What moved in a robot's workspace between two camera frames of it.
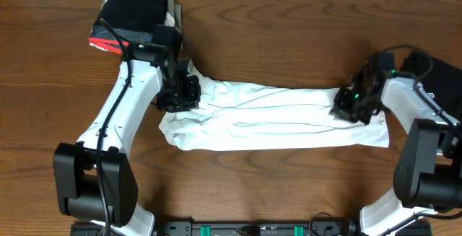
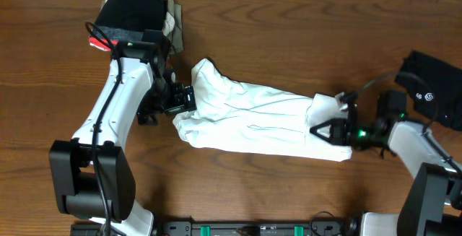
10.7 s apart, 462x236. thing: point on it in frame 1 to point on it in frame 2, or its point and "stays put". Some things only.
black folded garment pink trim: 133,10 stays put
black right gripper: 341,110 to 338,131
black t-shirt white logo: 441,81 stays put
